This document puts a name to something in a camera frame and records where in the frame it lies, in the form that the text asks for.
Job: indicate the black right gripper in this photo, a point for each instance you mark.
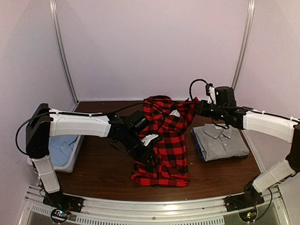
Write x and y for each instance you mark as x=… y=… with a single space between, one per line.
x=202 y=110

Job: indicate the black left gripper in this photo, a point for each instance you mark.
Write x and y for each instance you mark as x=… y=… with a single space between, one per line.
x=145 y=156

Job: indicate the red black plaid shirt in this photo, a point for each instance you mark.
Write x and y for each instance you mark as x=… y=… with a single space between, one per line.
x=170 y=119

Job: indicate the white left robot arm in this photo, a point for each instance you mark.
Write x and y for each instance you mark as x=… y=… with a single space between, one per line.
x=47 y=122

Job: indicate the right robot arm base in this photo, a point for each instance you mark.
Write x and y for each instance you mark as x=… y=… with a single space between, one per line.
x=246 y=203

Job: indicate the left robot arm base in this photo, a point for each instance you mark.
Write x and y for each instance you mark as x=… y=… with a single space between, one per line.
x=63 y=205

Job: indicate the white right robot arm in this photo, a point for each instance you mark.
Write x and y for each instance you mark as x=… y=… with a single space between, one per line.
x=275 y=140

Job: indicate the grey folded button shirt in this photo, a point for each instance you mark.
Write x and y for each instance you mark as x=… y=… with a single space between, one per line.
x=218 y=143

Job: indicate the white plastic laundry basket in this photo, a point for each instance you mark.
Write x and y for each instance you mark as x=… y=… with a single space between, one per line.
x=69 y=167

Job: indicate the light blue folded shirt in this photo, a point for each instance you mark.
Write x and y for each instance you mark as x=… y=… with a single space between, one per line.
x=60 y=148

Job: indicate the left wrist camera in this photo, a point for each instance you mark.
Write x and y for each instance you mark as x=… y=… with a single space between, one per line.
x=137 y=122

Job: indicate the aluminium front rail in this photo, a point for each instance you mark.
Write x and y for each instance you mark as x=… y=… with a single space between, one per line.
x=209 y=211

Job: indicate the aluminium corner post right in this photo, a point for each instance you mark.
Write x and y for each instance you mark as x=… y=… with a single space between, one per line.
x=245 y=41

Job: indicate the aluminium corner post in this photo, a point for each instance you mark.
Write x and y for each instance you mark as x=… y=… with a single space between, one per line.
x=61 y=50
x=245 y=41

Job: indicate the aluminium corner post left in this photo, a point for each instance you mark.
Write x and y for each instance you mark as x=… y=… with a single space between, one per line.
x=61 y=50

